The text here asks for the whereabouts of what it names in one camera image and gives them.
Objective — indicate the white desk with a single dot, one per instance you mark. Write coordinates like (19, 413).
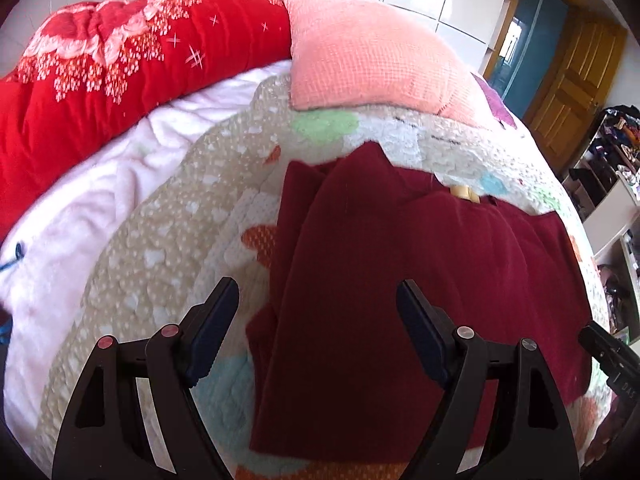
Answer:
(610, 225)

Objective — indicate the wooden door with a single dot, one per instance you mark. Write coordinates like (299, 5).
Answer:
(580, 85)

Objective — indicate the pink pillow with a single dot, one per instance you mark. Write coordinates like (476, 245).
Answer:
(370, 50)

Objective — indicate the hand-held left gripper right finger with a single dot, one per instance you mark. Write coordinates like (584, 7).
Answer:
(422, 335)

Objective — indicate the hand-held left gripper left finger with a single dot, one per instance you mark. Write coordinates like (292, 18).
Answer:
(212, 330)

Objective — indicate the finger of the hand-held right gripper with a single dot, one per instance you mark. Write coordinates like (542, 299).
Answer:
(600, 347)

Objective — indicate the maroon sweater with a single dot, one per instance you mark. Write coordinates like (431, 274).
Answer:
(375, 235)

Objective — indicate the purple cloth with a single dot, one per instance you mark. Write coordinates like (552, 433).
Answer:
(500, 105)

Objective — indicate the patchwork quilted bedspread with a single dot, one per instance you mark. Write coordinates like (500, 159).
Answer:
(165, 220)

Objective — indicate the white open shelf rack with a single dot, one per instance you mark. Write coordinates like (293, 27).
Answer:
(582, 180)

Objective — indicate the pink grey bag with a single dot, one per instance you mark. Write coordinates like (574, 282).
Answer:
(612, 292)

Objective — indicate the white fleece blanket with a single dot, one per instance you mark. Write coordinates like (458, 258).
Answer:
(75, 210)

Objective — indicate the teal glass door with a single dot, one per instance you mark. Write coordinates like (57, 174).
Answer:
(535, 50)

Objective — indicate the pile of colourful clothes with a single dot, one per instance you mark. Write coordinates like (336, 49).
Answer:
(617, 135)

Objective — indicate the red floral quilt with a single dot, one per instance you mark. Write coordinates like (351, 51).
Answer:
(100, 85)

